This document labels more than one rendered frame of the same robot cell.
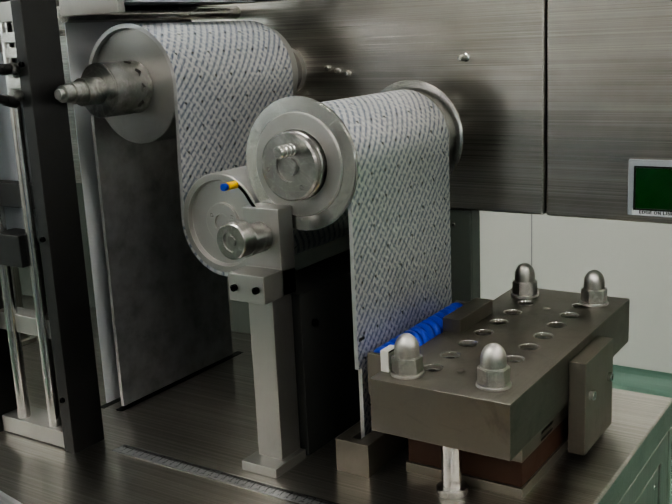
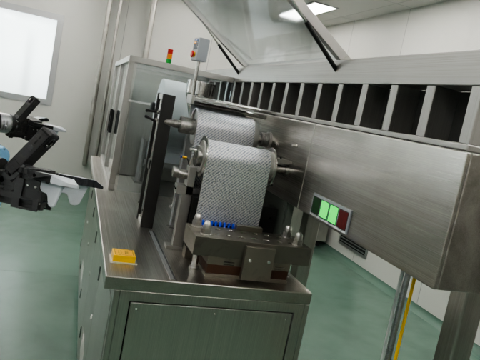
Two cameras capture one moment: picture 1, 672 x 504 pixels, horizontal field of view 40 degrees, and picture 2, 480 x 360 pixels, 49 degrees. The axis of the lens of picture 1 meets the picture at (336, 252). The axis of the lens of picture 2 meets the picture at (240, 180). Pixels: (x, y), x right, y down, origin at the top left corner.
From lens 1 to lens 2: 126 cm
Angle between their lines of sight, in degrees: 38
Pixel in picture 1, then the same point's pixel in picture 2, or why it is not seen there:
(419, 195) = (245, 181)
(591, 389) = (251, 258)
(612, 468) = (243, 286)
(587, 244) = not seen: outside the picture
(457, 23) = (298, 133)
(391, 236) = (224, 188)
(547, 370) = (227, 239)
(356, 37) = (282, 132)
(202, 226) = not seen: hidden behind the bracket
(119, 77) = (183, 121)
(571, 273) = not seen: outside the picture
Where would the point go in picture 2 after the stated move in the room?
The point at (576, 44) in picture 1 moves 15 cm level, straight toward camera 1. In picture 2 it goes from (315, 148) to (281, 142)
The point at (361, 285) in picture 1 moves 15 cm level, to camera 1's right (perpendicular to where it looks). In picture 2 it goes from (203, 198) to (236, 209)
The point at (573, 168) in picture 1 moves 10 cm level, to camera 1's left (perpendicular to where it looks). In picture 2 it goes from (305, 193) to (281, 186)
